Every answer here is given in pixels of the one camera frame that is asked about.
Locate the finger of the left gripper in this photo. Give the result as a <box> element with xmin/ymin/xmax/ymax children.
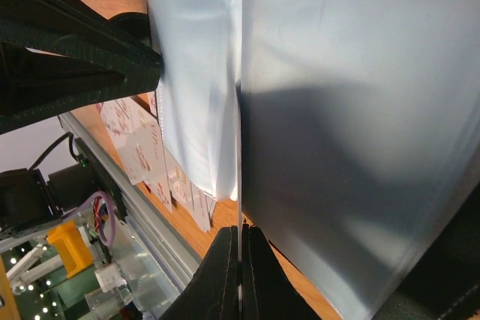
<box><xmin>1</xmin><ymin>0</ymin><xmax>162</xmax><ymax>133</ymax></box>

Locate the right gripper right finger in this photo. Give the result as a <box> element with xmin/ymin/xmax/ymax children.
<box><xmin>241</xmin><ymin>224</ymin><xmax>319</xmax><ymax>320</ymax></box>

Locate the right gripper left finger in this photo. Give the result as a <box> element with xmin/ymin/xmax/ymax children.
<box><xmin>161</xmin><ymin>226</ymin><xmax>239</xmax><ymax>320</ymax></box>

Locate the black leather card holder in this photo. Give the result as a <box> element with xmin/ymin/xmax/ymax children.
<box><xmin>147</xmin><ymin>0</ymin><xmax>479</xmax><ymax>319</ymax></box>

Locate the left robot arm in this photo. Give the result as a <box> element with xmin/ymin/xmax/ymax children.
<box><xmin>1</xmin><ymin>0</ymin><xmax>164</xmax><ymax>239</ymax></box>

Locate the white floral card pile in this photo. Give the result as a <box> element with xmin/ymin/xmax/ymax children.
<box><xmin>97</xmin><ymin>97</ymin><xmax>215</xmax><ymax>232</ymax></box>

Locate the aluminium table edge rail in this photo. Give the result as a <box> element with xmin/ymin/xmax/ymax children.
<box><xmin>59</xmin><ymin>112</ymin><xmax>200</xmax><ymax>291</ymax></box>

